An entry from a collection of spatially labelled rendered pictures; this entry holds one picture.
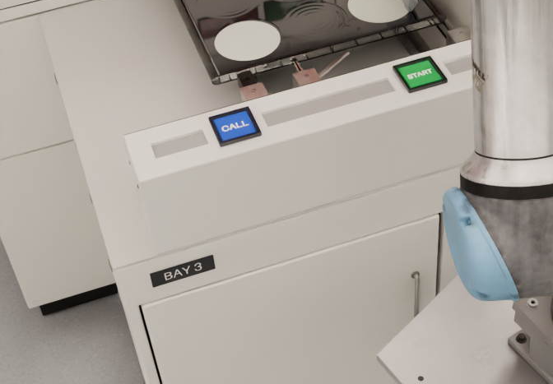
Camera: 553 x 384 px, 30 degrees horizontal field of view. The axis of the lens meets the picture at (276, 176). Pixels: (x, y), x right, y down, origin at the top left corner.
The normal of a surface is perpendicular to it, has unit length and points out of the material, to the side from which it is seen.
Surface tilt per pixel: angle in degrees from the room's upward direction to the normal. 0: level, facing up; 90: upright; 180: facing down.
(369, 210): 90
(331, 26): 0
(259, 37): 1
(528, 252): 58
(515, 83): 62
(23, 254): 90
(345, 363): 90
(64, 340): 0
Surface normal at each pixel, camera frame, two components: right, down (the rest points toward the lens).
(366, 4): -0.07, -0.71
